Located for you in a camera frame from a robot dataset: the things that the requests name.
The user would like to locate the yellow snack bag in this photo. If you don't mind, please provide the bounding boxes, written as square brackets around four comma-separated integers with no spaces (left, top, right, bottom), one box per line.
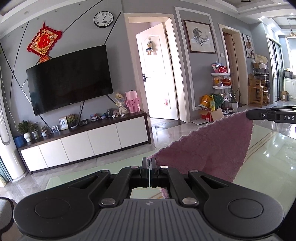
[200,95,214,109]

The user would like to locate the metal storage rack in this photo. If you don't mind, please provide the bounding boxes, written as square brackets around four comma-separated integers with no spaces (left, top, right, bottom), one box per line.
[252,62,270,81]

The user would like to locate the white kitchen cabinet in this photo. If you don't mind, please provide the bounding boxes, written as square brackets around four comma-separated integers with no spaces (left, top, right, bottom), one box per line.
[283,77,296,100]

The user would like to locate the open cardboard box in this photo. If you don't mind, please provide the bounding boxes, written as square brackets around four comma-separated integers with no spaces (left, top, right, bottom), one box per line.
[199,108,224,122]

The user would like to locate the white television cabinet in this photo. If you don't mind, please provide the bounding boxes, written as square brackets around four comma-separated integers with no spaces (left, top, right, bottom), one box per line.
[17,110,152,174]

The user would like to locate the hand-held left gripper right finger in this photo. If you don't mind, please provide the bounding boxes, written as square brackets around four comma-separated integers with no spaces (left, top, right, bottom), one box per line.
[150,158,230,208]

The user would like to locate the white door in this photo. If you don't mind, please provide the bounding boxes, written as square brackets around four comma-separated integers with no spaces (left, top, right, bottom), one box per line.
[136,22,180,120]

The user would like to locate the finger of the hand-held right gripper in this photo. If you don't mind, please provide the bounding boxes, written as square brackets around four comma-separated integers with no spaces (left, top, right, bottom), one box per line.
[246,110,276,121]
[266,106,296,112]

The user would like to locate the sliding glass door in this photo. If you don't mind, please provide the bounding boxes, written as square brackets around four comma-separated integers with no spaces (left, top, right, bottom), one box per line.
[268,38,284,103]

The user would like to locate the plush doll bouquet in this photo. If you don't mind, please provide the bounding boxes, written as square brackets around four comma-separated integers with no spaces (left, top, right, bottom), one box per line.
[115,93,129,117]

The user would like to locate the white standing air conditioner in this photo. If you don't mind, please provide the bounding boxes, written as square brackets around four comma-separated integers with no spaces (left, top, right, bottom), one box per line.
[0,66,28,180]

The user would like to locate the teal curtain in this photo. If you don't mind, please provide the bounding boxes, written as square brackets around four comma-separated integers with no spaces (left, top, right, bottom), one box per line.
[0,155,13,186]

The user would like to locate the plant in white floor pot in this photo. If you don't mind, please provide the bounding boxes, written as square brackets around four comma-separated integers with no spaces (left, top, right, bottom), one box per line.
[229,88,239,113]

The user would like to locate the round wall clock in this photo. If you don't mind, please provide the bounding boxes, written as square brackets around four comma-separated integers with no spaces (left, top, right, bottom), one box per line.
[94,11,114,28]

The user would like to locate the pink gift box with bow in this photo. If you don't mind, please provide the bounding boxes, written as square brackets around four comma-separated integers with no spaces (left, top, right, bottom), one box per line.
[125,91,141,113]

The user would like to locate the potted plant in white vase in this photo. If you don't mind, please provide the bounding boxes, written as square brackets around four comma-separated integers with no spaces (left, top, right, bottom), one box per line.
[17,120,33,143]

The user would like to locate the green bag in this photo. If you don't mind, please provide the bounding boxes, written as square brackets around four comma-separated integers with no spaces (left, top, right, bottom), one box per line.
[211,93,224,110]

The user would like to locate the framed brown wall picture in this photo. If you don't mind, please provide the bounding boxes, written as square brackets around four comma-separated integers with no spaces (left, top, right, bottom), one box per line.
[242,34,255,59]

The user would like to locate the pink and white towel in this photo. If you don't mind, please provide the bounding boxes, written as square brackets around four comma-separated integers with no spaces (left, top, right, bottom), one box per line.
[149,111,255,199]

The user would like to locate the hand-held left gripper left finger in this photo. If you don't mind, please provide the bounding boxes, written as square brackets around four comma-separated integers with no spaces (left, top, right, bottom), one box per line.
[67,158,150,208]

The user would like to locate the red snack packs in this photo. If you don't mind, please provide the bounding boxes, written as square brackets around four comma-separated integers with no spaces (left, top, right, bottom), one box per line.
[211,65,228,74]

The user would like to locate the red knot wall decoration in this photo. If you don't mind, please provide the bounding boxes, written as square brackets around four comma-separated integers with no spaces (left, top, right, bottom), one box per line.
[27,22,63,64]

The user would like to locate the plush duck toy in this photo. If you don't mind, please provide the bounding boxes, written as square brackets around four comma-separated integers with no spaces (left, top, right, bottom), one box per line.
[145,40,156,56]

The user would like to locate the black flat television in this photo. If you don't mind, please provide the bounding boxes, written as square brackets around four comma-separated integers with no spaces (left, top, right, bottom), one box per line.
[26,45,114,117]

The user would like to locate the framed ink painting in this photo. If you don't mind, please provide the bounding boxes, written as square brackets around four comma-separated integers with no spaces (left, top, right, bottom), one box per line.
[183,20,217,54]

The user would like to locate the small potted plant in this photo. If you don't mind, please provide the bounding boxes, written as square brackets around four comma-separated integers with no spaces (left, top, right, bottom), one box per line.
[31,122,39,140]

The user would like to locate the white shelf cart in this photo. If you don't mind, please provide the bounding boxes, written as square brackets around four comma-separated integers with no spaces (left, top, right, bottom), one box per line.
[211,72,232,114]

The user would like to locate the grey chair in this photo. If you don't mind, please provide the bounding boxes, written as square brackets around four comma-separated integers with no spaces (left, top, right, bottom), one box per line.
[0,197,18,241]

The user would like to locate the pendant lamp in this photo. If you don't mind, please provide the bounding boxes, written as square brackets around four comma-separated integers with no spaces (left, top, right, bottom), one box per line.
[287,19,296,38]

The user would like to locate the flat white scale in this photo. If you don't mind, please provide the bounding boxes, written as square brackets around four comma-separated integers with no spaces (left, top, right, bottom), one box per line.
[190,118,210,126]

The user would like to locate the grass plant in dark pot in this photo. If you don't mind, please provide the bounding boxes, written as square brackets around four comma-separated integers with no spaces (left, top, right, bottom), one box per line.
[66,113,79,128]

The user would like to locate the wooden high chair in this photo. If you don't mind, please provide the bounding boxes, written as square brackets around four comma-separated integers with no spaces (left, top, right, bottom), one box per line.
[248,74,270,107]

